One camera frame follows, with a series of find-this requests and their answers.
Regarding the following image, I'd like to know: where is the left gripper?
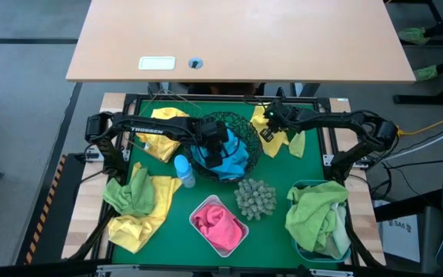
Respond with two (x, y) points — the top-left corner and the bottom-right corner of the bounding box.
(200, 119), (231, 169)

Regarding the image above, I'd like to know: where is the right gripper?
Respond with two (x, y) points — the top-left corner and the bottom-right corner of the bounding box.
(259, 100), (303, 143)

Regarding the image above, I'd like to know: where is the blue microfiber towel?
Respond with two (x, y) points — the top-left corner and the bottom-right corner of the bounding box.
(202, 145), (231, 181)
(189, 128), (251, 182)

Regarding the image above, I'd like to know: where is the pink microfiber towel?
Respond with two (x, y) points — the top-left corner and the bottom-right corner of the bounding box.
(202, 215), (245, 253)
(192, 203), (230, 235)

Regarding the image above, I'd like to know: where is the dark woven wicker basket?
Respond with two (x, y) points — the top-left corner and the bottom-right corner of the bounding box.
(185, 111), (264, 184)

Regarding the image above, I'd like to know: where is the light blue spray bottle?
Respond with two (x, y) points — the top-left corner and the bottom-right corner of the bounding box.
(173, 154), (197, 189)

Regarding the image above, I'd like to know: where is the white translucent plastic bin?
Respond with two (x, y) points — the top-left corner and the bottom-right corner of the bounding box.
(188, 194), (250, 259)

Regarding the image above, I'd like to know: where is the pale green succulent decoration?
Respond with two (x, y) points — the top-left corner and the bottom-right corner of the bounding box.
(233, 178), (278, 222)

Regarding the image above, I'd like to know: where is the light wooden desk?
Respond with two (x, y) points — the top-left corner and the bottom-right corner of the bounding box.
(65, 0), (418, 85)

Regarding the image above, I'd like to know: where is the teal plastic basket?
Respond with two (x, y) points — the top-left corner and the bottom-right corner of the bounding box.
(285, 179), (352, 265)

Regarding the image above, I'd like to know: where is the black hazard-striped floor plate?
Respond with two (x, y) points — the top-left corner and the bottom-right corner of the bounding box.
(15, 152), (88, 266)

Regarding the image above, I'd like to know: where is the white cardboard box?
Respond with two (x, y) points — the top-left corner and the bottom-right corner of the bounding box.
(375, 199), (425, 265)

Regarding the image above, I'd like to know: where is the person's green shoe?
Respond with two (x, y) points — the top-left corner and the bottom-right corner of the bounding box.
(413, 64), (438, 82)
(397, 25), (427, 46)

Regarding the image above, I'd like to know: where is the black aluminium table frame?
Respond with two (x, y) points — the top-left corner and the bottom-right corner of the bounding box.
(90, 92), (361, 277)

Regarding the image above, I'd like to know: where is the bronze wire basket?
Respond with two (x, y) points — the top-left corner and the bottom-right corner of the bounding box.
(125, 90), (204, 165)

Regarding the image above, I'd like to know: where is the white desk cable cover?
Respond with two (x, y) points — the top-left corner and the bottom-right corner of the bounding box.
(138, 55), (177, 72)

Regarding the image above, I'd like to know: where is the black desk leg frame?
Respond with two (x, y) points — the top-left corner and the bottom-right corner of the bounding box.
(392, 0), (443, 107)

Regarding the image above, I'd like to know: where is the yellow floor cable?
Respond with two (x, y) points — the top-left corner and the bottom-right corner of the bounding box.
(396, 118), (443, 138)

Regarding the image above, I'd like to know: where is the black floor cable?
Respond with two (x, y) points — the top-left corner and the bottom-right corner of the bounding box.
(359, 157), (443, 201)

